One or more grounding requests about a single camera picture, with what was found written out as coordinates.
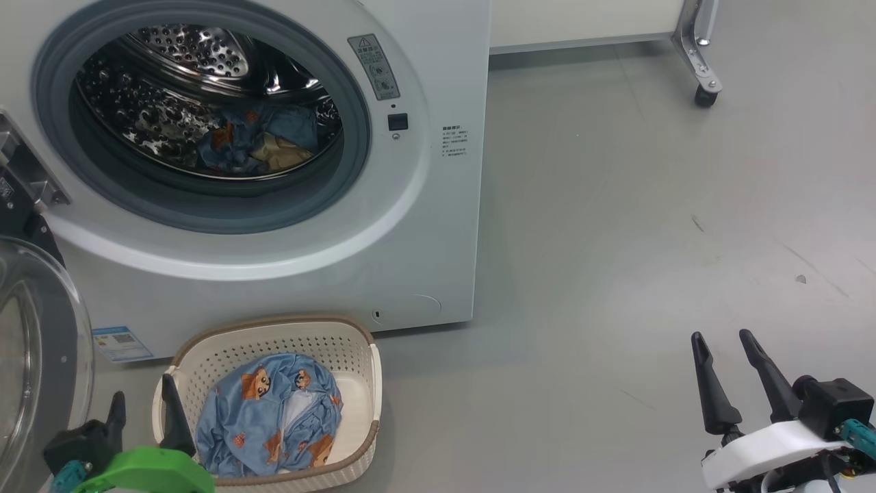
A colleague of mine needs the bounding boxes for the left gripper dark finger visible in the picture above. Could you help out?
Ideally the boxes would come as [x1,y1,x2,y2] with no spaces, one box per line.
[161,373,198,456]
[105,391,127,439]

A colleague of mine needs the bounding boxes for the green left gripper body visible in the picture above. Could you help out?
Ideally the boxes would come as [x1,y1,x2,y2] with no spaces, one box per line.
[72,445,216,493]

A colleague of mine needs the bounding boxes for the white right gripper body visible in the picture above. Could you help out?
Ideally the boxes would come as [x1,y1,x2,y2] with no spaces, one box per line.
[701,419,856,490]

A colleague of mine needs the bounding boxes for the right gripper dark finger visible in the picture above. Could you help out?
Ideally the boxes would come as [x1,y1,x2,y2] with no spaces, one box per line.
[739,329,803,424]
[691,331,743,435]

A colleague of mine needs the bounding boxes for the blue garment small bear print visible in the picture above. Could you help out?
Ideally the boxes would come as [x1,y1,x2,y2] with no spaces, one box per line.
[196,353,343,478]

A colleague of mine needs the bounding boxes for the round black glass washer door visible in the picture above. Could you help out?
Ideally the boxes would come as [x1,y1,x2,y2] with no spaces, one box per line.
[0,205,95,493]

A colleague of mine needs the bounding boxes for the blue garment large orange print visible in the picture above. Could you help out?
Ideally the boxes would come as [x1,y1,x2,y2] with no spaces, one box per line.
[197,103,320,173]

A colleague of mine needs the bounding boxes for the metal washer door hinge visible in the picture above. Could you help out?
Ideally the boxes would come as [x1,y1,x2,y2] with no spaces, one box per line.
[0,113,70,213]

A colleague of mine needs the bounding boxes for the white front-load washing machine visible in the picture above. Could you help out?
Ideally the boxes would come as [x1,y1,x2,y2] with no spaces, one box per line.
[0,0,492,362]

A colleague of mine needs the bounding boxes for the stainless steel washing machine drum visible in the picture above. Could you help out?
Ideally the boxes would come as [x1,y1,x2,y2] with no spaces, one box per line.
[75,24,343,180]

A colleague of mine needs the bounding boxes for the blue energy label sticker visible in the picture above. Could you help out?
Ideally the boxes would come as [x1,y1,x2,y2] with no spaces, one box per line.
[92,326,155,364]

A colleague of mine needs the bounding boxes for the cream perforated laundry basket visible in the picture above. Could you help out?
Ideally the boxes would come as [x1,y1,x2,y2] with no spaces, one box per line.
[152,315,383,493]

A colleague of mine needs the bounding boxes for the metal stand leg with caster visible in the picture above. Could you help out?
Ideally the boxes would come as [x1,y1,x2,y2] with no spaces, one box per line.
[671,0,723,109]

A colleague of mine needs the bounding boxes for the small printed text sticker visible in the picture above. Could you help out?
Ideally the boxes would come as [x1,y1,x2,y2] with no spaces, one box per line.
[441,125,470,158]

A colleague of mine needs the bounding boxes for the white partition panel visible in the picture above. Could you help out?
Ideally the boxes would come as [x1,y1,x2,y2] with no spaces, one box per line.
[489,0,685,54]

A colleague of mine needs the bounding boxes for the grey warning label sticker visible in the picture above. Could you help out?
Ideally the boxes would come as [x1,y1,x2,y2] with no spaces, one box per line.
[347,34,401,101]

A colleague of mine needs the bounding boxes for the teal left camera connector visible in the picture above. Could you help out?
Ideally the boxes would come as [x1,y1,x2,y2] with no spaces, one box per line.
[49,460,88,493]

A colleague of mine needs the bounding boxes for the teal camera connector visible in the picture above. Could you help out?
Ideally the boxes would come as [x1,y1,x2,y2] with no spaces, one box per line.
[49,460,88,493]
[840,419,876,463]

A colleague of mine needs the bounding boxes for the teal right camera connector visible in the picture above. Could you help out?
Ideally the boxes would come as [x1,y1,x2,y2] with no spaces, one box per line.
[840,419,876,463]

